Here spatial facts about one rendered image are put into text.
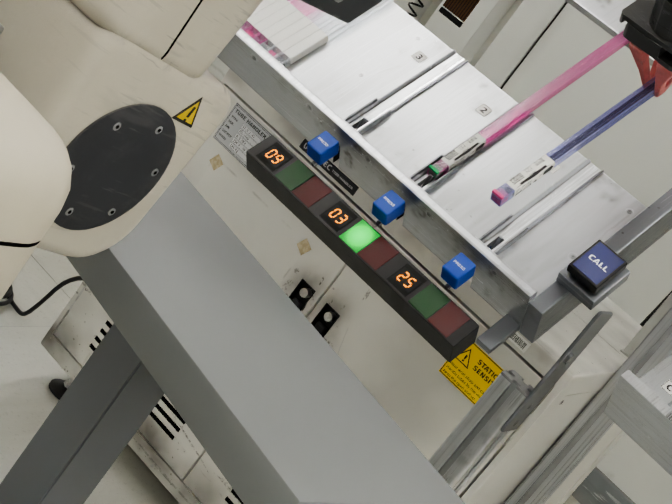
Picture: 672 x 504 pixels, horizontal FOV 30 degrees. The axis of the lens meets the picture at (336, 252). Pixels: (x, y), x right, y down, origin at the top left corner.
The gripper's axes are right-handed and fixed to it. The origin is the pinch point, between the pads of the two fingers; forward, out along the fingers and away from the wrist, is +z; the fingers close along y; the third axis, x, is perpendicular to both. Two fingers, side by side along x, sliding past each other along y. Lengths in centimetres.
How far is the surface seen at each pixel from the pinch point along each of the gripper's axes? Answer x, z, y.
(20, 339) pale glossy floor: 52, 85, 70
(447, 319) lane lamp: 32.8, 11.7, -2.6
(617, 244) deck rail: 12.9, 9.5, -8.5
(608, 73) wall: -122, 138, 74
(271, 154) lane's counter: 32.9, 11.0, 26.3
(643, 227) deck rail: 9.0, 9.4, -8.8
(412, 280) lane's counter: 32.3, 11.5, 3.3
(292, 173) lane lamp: 32.9, 11.1, 22.6
